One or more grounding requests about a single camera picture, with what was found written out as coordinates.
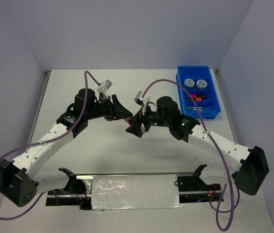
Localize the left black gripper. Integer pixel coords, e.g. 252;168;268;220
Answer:
85;94;133;121

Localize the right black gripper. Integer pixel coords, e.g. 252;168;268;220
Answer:
126;102;171;137

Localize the green thin highlighter pen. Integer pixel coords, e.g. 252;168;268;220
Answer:
186;108;208;111

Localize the pink cap black highlighter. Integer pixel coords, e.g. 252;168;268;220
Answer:
191;94;204;98

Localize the orange cap black highlighter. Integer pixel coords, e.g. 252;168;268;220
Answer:
185;96;207;101

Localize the blue paint jar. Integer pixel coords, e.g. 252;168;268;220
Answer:
183;78;196;89
196;79;208;90

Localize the pink lid crayon bottle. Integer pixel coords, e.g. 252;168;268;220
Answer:
124;117;134;125

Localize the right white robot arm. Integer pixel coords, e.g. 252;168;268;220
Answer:
126;96;269;196

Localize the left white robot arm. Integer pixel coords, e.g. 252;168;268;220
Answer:
0;88;132;207

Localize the blue compartment tray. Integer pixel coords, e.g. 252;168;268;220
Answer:
176;66;221;119

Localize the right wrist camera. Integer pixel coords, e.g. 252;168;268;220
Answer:
134;91;150;115

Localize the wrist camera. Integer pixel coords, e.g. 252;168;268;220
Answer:
134;91;150;115
97;80;113;98

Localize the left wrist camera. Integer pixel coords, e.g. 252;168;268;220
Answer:
97;80;113;98

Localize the reflective silver base plate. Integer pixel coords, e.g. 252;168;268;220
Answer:
46;173;222;211

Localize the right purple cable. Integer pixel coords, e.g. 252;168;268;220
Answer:
142;79;241;232

